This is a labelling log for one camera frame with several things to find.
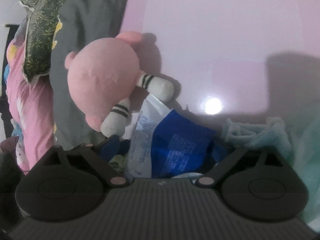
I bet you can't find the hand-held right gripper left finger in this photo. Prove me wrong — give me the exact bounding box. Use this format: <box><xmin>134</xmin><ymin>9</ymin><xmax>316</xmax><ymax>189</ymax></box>
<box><xmin>42</xmin><ymin>135</ymin><xmax>127</xmax><ymax>187</ymax></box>

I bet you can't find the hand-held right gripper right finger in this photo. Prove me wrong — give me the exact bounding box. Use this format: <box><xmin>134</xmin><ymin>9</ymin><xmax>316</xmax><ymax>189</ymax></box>
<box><xmin>196</xmin><ymin>147</ymin><xmax>280</xmax><ymax>187</ymax></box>

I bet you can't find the blue white packet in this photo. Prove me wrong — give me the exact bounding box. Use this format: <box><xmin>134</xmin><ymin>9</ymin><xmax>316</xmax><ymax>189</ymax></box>
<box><xmin>126</xmin><ymin>95</ymin><xmax>228</xmax><ymax>179</ymax></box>

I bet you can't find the pink plush toy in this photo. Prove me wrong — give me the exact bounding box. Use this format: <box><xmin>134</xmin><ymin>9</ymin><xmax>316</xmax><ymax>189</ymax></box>
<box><xmin>64</xmin><ymin>31</ymin><xmax>175</xmax><ymax>138</ymax></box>

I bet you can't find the green white scrunchie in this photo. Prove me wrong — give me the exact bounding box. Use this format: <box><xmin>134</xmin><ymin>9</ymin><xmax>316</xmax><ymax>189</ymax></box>
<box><xmin>109</xmin><ymin>154</ymin><xmax>130</xmax><ymax>175</ymax></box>

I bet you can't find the white plastic bag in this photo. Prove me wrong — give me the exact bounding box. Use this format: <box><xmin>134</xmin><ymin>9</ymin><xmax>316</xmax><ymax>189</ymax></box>
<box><xmin>220</xmin><ymin>116</ymin><xmax>320</xmax><ymax>230</ymax></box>

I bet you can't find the pink blanket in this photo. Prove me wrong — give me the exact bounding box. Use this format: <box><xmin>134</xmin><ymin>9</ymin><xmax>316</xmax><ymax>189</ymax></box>
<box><xmin>4</xmin><ymin>39</ymin><xmax>57</xmax><ymax>175</ymax></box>

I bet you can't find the grey blanket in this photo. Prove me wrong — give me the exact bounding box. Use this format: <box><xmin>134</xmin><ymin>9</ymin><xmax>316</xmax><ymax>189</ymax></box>
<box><xmin>49</xmin><ymin>0</ymin><xmax>130</xmax><ymax>150</ymax></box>

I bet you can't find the green patterned pillow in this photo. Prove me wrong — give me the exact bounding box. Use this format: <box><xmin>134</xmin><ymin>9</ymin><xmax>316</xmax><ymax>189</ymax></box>
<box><xmin>19</xmin><ymin>0</ymin><xmax>70</xmax><ymax>84</ymax></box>

